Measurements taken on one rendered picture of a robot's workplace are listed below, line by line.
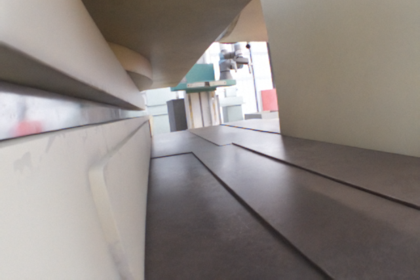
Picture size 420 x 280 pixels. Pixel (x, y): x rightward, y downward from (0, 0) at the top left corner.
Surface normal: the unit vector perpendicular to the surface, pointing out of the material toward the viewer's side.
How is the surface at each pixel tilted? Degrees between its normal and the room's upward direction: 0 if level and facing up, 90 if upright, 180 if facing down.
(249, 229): 0
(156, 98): 90
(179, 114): 90
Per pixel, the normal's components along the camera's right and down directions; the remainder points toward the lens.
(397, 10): -0.96, 0.14
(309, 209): -0.12, -0.99
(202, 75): 0.38, 0.02
